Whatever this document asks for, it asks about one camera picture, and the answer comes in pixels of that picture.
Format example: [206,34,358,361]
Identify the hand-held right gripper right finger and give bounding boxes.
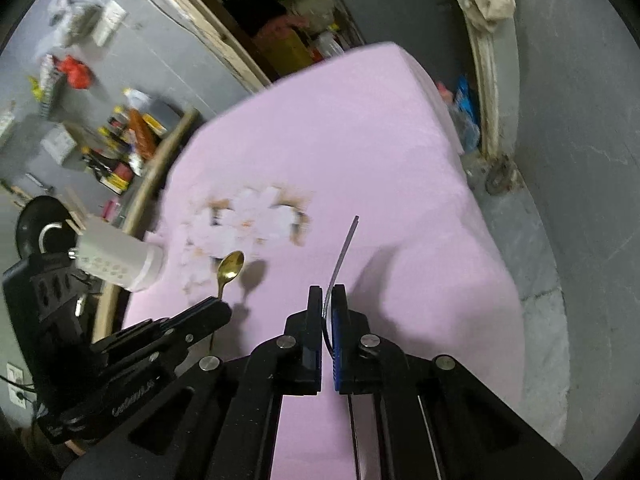
[330,284,584,480]

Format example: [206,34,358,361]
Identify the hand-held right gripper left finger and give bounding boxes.
[62,285,324,480]

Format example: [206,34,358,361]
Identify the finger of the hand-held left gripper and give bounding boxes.
[90,296,223,356]
[100,302,234,377]

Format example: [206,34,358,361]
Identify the gold spoon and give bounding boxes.
[207,250,246,354]

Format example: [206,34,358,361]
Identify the white plastic utensil holder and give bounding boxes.
[67,215,166,292]

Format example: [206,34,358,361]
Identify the silver table knife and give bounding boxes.
[322,215,361,356]

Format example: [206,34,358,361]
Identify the black round pan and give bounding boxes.
[14,195,77,262]

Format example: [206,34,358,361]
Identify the pink floral tablecloth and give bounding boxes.
[121,41,526,480]

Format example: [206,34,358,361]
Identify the orange-brown packet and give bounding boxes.
[127,107,157,160]

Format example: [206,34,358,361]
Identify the hanging snack packets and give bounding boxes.
[27,54,64,121]

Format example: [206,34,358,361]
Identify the red plastic bag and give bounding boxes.
[54,55,96,89]

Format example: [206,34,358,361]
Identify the blue packet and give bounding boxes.
[452,74,482,154]

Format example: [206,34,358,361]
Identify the clear plastic bottle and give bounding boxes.
[314,30,346,59]

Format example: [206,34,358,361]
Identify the person in background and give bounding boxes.
[254,14,314,69]

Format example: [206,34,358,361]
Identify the white paper packet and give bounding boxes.
[92,0,126,46]

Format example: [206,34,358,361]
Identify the silver plastic bag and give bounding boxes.
[47,0,101,44]

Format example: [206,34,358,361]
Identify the grey refrigerator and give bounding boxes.
[332,0,474,86]

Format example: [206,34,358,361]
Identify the white wall socket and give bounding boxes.
[5,362,29,411]

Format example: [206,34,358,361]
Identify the wooden door frame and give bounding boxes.
[124,0,522,162]

